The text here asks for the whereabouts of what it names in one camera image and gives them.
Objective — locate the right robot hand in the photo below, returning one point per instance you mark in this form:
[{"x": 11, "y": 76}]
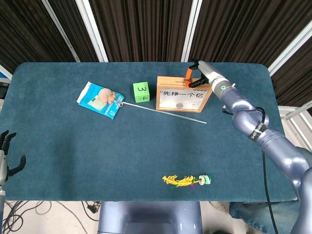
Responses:
[{"x": 210, "y": 73}]

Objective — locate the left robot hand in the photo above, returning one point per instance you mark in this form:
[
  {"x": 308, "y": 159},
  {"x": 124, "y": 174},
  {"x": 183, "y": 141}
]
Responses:
[{"x": 3, "y": 165}]

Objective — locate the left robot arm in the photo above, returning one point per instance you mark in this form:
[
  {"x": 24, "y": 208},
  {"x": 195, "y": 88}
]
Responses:
[{"x": 2, "y": 209}]

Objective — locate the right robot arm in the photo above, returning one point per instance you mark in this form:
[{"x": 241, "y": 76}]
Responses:
[{"x": 268, "y": 141}]

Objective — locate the thin silver metal rod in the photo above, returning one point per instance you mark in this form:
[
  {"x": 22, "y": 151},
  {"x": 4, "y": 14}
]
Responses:
[{"x": 165, "y": 113}]

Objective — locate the green foam number cube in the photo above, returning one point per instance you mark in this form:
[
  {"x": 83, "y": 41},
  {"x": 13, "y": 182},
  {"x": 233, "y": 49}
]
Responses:
[{"x": 142, "y": 92}]

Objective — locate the dark brown pleated curtain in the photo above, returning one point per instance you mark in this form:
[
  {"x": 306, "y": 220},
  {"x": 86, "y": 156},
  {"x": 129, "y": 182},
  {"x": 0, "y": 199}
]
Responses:
[{"x": 151, "y": 26}]

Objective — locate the black device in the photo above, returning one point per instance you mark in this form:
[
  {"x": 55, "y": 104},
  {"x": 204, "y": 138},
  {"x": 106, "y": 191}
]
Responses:
[{"x": 3, "y": 90}]

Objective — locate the white and blue panel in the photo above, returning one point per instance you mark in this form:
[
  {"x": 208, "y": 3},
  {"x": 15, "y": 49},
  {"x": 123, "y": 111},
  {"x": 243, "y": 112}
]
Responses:
[{"x": 4, "y": 73}]

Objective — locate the teal table cloth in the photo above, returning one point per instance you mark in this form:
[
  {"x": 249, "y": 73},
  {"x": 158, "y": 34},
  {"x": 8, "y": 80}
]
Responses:
[{"x": 97, "y": 151}]

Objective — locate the black power plug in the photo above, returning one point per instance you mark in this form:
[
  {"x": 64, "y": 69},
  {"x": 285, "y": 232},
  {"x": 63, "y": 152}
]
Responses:
[{"x": 93, "y": 207}]

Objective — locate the blue cardboard product box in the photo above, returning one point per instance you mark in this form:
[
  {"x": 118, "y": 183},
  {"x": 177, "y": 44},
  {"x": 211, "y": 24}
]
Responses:
[{"x": 90, "y": 102}]

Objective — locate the yellow feather shuttlecock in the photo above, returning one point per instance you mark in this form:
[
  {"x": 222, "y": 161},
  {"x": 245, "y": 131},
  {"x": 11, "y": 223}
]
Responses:
[{"x": 182, "y": 182}]

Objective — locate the crumpled teal cloth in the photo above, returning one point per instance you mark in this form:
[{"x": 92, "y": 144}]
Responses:
[{"x": 253, "y": 217}]

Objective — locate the blue-grey robot torso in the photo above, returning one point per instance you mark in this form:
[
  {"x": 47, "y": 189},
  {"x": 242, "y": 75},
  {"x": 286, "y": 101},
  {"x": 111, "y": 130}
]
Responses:
[{"x": 148, "y": 217}]

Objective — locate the wooden frame coin bank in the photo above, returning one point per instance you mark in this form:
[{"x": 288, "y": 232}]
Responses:
[{"x": 181, "y": 97}]

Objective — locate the slanted white frame beam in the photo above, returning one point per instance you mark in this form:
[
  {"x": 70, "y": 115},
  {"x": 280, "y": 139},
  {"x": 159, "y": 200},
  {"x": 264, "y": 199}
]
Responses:
[{"x": 290, "y": 51}]

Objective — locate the aluminium profile frame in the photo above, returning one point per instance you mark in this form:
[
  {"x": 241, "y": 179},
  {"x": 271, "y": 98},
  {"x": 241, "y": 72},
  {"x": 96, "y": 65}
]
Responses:
[{"x": 296, "y": 114}]

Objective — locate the wide white frame post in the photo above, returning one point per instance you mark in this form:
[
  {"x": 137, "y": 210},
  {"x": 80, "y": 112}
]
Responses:
[{"x": 93, "y": 30}]

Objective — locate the thin white frame post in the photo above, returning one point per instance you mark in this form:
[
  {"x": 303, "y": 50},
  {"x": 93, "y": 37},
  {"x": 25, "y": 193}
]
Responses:
[{"x": 61, "y": 30}]

